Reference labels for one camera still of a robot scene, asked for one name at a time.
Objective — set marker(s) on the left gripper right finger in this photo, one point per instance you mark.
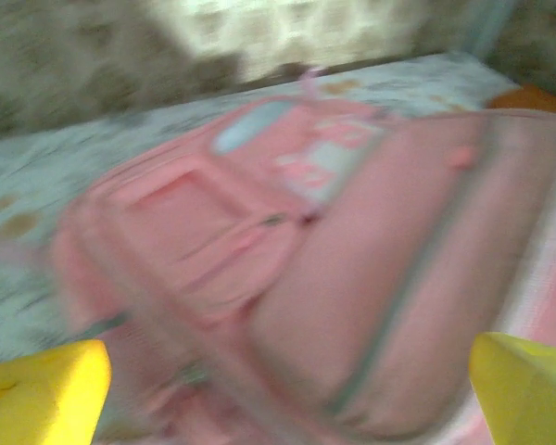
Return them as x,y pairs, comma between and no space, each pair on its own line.
533,394

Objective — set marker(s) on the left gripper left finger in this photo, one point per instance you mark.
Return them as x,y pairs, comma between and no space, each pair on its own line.
41,394

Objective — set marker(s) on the pink school backpack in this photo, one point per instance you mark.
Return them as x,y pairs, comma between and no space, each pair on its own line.
352,278

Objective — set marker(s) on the aluminium frame post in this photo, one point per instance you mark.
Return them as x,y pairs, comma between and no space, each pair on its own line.
486,25

